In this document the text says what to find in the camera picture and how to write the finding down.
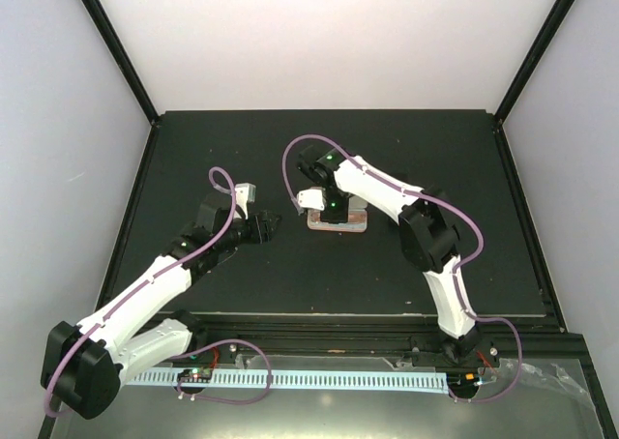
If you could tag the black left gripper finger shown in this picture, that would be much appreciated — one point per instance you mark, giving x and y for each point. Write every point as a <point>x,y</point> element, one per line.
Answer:
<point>269,220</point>
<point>265,234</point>

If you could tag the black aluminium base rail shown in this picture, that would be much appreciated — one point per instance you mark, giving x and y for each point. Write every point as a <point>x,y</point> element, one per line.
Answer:
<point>422,343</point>

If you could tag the base circuit board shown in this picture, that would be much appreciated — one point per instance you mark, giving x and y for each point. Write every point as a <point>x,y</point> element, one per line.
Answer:
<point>199,375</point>
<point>468,379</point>

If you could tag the white slotted cable duct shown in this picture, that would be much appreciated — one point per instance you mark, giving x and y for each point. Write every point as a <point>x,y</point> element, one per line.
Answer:
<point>295,379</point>

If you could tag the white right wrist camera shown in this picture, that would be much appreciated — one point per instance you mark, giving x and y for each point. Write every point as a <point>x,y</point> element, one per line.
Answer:
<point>310,199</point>

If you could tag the left base circuit board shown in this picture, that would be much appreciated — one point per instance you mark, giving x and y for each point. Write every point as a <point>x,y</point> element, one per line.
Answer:
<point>199,375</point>

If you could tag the right base circuit board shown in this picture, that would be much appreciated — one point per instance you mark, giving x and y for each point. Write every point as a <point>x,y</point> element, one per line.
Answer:
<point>468,379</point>

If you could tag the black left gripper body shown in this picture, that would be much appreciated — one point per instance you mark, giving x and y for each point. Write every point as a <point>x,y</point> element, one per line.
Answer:
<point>250,235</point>

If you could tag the black frame post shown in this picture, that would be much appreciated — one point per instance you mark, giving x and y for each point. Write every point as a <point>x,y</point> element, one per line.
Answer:
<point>106,30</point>
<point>551,25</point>

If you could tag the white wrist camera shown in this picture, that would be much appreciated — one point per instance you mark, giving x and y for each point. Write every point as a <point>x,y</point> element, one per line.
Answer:
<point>244,196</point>
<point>310,199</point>

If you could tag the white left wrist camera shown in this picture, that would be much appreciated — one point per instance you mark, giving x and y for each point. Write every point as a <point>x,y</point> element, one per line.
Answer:
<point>244,196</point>

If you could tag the right black frame post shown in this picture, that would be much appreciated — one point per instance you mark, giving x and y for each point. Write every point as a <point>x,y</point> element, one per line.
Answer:
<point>551,25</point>

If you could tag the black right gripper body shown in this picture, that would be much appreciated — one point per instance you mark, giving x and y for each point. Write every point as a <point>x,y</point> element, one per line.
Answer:
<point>339,199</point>

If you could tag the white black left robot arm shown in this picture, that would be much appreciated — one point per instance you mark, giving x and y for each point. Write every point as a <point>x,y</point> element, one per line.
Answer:
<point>87,363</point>

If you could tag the pink glasses case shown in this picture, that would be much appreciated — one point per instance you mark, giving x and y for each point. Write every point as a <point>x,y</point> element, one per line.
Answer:
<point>357,219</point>

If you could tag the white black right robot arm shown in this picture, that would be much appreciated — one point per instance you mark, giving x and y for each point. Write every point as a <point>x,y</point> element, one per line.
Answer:
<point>342,189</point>

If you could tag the left black frame post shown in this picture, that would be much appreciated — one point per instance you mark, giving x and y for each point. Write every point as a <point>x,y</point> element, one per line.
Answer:
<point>106,30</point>

